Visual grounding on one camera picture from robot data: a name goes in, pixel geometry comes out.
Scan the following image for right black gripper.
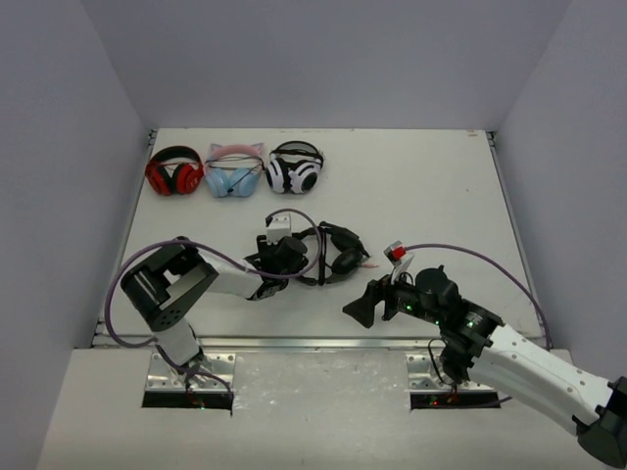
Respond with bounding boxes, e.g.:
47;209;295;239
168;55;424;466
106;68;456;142
343;264;443;329

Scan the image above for black headset with cable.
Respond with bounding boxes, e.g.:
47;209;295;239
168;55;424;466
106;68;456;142
298;221;370;287

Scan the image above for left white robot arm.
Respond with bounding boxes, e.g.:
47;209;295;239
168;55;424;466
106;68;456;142
121;236;308;376

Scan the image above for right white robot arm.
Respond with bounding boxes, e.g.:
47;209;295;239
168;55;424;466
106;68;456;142
343;267;626;469

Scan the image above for white black striped headphones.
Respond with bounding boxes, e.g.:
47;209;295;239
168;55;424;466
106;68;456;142
265;140;325;194

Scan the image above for blue pink cat-ear headphones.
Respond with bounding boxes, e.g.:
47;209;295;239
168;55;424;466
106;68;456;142
204;143;265;198

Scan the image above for red black headphones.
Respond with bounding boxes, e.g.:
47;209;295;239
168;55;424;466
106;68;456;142
144;146;204;196

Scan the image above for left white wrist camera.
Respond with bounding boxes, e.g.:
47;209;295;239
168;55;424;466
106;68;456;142
265;212;292;245

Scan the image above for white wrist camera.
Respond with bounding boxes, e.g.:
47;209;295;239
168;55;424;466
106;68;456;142
265;212;292;245
383;241;413;283

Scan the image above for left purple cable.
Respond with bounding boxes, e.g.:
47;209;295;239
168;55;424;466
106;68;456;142
105;208;324;393

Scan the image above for purple cable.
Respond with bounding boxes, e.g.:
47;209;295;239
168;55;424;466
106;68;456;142
404;243;553;407
105;208;324;393

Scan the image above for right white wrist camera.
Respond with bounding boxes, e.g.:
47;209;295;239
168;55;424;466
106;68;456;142
383;241;413;283

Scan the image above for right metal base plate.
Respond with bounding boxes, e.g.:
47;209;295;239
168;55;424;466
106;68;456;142
405;352;497;392

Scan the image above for metal base plate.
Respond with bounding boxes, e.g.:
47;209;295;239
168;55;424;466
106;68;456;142
405;352;497;392
144;352;236;393

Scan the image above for metal table edge rail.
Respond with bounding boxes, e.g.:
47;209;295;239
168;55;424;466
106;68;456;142
92;335;553;352

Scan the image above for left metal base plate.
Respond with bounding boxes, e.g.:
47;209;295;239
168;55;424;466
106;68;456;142
144;352;236;393

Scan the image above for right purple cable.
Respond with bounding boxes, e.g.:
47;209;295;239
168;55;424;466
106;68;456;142
404;243;553;407

